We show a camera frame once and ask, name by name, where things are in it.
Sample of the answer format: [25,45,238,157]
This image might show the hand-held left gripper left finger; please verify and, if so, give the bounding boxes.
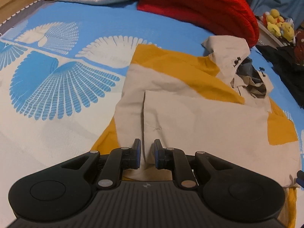
[60,138,142,190]

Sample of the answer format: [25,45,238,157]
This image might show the wooden bed frame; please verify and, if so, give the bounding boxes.
[0,0,47,24]

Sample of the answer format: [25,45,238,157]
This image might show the red folded blanket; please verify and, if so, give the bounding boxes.
[137,0,260,48]

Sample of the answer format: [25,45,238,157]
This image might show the blue curtain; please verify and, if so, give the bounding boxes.
[237,0,304,29]

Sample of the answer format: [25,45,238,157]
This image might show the black clothes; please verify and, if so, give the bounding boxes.
[256,45,304,110]

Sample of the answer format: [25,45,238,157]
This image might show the yellow plush toy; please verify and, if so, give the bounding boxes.
[278,21,296,41]
[262,9,284,37]

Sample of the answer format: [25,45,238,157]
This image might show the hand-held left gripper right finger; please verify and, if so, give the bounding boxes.
[153,138,234,190]

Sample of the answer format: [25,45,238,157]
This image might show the blue and white printed bedsheet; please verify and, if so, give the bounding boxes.
[0,0,304,228]

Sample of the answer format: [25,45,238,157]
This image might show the dark red pillow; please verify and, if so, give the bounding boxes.
[294,25,304,66]

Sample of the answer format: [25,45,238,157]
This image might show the beige and yellow hooded jacket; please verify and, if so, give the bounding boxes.
[91,35,304,228]

